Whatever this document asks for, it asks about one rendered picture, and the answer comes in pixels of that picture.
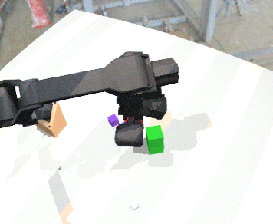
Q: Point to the purple block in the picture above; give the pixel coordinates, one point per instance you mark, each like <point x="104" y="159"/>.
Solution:
<point x="113" y="120"/>

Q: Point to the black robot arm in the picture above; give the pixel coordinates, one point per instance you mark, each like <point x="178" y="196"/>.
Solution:
<point x="129" y="76"/>

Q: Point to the green block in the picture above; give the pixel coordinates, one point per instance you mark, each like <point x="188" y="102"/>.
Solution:
<point x="155" y="150"/>
<point x="154" y="136"/>

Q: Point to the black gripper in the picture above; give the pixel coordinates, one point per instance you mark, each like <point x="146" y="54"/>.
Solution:
<point x="130" y="133"/>

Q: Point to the small white cube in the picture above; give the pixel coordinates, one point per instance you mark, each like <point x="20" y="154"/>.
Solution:
<point x="134" y="206"/>

